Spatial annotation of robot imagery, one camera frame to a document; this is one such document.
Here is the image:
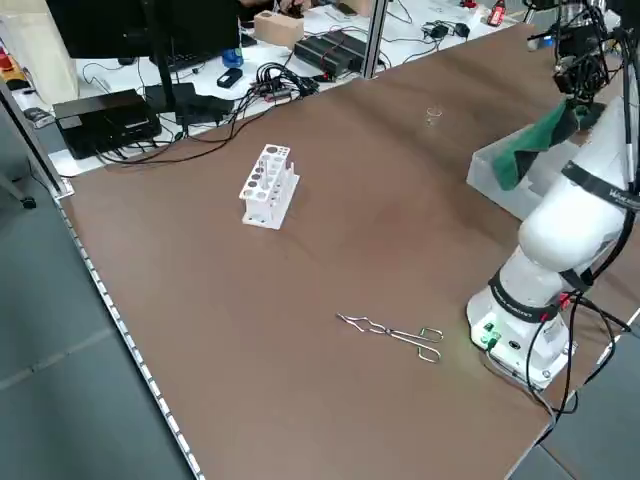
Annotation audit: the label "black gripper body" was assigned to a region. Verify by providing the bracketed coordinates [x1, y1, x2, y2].
[554, 27, 606, 70]

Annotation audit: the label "green cloth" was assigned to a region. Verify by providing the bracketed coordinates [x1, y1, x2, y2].
[492, 97, 604, 192]

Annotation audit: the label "translucent plastic storage box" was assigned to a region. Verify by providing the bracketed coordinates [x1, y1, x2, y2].
[466, 123, 591, 221]

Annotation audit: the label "white test tube rack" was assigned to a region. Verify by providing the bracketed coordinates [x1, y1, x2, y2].
[237, 143, 301, 231]

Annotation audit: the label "black desktop device box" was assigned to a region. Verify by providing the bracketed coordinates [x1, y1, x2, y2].
[52, 88, 164, 161]

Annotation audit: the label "beige box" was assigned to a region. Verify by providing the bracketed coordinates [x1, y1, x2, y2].
[0, 12, 80, 107]

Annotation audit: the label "black finned power unit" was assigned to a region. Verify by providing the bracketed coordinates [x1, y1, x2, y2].
[292, 29, 370, 82]

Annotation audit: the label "wooden block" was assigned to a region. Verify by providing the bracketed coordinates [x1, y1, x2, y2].
[252, 9, 306, 50]

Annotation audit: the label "silver crucible tongs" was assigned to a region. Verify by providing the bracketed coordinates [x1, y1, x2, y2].
[335, 312, 444, 365]

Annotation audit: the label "black power adapter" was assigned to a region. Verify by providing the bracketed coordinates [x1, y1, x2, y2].
[215, 68, 245, 91]

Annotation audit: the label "black keyboard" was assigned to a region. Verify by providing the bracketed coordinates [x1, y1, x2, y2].
[167, 49, 227, 72]

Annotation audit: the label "black monitor stand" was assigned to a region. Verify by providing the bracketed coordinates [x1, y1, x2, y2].
[142, 0, 236, 127]

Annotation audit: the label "white side desk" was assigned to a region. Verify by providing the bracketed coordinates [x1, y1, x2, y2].
[9, 0, 531, 177]

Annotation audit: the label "black computer monitor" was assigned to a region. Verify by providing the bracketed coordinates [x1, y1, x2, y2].
[44, 0, 242, 60]

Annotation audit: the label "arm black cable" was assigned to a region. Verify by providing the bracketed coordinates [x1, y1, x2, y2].
[519, 0, 640, 194]

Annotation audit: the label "aluminium frame post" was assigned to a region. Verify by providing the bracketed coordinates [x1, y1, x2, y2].
[360, 0, 390, 80]
[0, 78, 76, 202]

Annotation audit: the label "black base cable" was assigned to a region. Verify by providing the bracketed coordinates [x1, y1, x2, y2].
[522, 292, 632, 419]

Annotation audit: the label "usb hub cable bundle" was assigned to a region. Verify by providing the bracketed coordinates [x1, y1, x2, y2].
[248, 62, 321, 105]

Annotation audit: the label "long black cable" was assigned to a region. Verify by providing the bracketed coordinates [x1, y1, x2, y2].
[97, 92, 306, 167]

